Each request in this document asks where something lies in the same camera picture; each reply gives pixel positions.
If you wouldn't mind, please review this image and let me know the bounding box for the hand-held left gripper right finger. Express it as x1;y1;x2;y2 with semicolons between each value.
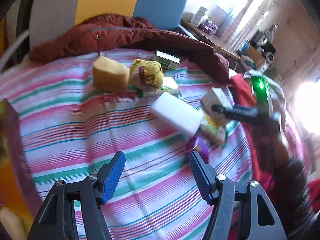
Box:
189;151;288;240

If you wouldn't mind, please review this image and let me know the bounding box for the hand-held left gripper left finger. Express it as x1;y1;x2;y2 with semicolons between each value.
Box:
27;151;126;240

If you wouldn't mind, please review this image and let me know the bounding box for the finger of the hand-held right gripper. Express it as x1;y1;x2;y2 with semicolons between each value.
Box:
211;104;259;124

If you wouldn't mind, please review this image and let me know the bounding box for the white cardboard box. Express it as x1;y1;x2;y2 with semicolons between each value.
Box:
201;87;234;125

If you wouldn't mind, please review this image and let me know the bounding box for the yellow green packet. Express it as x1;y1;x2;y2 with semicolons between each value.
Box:
199;114;228;148

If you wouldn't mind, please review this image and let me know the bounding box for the purple packet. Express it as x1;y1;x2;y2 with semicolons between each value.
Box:
186;134;213;160

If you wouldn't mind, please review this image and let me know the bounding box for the white foam block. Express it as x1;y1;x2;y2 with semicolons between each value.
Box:
149;92;205;138

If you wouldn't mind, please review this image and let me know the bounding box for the white green tissue pack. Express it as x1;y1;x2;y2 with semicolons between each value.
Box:
161;76;182;97

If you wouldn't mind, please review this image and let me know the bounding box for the small green box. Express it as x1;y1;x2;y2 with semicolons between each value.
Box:
154;50;181;71

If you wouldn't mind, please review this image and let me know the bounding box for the yellow yarn ball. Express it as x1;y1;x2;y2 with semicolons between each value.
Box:
129;59;164;92

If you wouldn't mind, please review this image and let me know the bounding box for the gold tin box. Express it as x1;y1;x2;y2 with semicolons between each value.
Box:
0;99;43;240

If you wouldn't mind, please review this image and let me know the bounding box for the yellow sponge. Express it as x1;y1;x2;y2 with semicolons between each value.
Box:
92;56;130;93

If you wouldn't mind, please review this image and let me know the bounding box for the person's right forearm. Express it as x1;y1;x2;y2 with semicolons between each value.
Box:
250;122;315;230

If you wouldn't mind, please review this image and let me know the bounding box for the brown cardboard box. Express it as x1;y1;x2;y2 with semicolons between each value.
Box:
245;46;265;67

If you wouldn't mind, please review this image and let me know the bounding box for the black appliance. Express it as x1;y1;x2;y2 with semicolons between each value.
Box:
250;30;277;62

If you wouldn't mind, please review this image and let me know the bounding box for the striped bed sheet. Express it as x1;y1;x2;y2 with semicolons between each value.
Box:
0;47;288;240

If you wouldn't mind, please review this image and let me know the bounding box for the wooden side desk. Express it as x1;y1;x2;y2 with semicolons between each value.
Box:
180;19;240;60

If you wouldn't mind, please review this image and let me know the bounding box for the pale patterned curtain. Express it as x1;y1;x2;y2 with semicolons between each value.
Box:
217;0;283;53

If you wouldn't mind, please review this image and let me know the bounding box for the purple box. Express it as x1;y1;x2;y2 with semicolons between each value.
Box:
199;20;219;37

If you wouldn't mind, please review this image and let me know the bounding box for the white carton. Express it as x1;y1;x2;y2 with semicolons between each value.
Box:
190;6;208;27

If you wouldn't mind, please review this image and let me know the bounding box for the maroon jacket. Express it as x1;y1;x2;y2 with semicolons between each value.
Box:
29;14;230;83

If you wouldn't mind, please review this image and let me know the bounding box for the grey chair armrest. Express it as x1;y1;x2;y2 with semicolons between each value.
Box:
0;29;30;70

